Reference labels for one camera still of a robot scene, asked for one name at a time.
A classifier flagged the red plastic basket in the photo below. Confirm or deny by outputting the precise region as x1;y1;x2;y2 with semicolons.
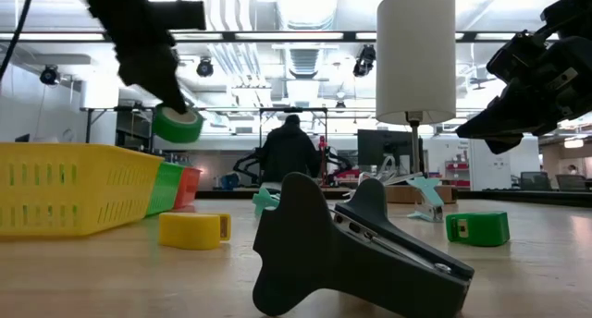
173;165;204;211

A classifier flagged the dark storage shelf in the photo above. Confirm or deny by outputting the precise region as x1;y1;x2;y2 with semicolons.
114;109;156;155

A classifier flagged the white shade table lamp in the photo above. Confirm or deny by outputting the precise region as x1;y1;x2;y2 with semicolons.
375;0;459;205

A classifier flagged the green tape roll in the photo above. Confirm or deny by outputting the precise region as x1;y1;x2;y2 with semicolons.
152;104;205;144

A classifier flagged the green mini stapler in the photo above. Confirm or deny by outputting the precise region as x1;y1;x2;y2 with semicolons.
445;211;512;248

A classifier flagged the yellow mini stapler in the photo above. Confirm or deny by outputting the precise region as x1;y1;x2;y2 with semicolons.
158;212;232;251

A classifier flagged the black background workstation frame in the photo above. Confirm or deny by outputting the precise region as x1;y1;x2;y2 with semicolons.
84;105;330;190

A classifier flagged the black computer monitor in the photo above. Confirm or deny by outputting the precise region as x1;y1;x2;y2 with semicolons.
356;128;425;173

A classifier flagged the teal staple remover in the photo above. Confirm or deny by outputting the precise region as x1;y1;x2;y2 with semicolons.
252;186;282;217
406;176;446;224

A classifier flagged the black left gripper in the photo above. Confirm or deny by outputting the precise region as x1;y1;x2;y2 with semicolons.
76;0;207;116

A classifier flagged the clear lamp cable bundle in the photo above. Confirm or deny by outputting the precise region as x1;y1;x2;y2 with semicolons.
344;154;425;202

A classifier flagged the yellow plastic basket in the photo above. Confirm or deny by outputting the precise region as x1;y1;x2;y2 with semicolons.
0;141;166;239

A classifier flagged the black overhead frame beam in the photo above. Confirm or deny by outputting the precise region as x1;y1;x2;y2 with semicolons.
0;30;563;44

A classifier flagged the grey office chair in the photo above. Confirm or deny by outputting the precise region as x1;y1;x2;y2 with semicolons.
554;173;592;192
519;170;555;192

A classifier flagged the black hanging cable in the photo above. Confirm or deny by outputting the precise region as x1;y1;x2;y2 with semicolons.
0;0;36;81

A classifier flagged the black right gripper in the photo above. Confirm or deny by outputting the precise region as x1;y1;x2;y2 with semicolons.
455;29;592;155

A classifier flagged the white pillar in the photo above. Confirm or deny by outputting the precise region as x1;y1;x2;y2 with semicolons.
468;137;512;192

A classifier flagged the blue round object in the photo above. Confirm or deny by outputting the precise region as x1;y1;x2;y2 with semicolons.
220;172;241;191

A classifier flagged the shelf with red items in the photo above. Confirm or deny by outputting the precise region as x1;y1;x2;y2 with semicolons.
444;159;471;189

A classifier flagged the green plastic basket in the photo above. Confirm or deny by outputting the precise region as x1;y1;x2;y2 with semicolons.
145;162;185;217

